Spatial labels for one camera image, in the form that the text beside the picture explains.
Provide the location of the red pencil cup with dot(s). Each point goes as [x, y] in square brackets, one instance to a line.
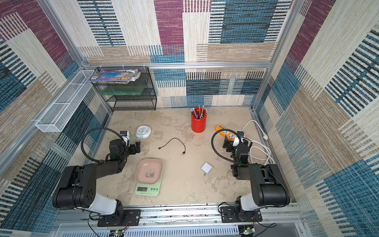
[198, 125]

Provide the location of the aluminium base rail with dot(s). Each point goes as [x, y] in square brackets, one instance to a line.
[194, 220]

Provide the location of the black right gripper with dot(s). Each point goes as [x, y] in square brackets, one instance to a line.
[228, 143]

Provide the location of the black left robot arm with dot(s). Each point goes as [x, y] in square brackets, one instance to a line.
[76, 188]

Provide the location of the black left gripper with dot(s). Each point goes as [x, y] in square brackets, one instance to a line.
[133, 148]

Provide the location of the white usb charger cube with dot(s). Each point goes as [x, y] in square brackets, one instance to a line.
[206, 168]

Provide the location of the pencils in red cup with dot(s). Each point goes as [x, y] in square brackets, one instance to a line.
[199, 112]

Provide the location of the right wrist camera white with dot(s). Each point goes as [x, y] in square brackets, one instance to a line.
[238, 140]

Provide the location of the pink panda square bowl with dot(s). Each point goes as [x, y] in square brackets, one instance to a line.
[148, 171]

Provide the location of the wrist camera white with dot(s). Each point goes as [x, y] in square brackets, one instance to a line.
[238, 140]
[127, 142]

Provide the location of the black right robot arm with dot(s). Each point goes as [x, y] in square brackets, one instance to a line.
[268, 188]

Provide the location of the small teal square clock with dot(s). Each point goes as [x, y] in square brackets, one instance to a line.
[125, 135]

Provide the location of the green electronic kitchen scale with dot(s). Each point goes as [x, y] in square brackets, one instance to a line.
[146, 188]

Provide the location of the orange power strip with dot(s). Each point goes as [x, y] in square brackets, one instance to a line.
[230, 136]

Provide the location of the black wire mesh shelf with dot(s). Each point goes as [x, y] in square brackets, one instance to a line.
[138, 95]

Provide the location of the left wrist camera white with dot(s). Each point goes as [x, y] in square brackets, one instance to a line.
[127, 142]

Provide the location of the white wire wall basket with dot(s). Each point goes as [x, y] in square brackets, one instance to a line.
[64, 106]

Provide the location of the round white alarm clock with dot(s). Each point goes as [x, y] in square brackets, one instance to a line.
[143, 131]

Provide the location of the colourful magazine on shelf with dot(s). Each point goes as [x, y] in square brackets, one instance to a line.
[115, 76]

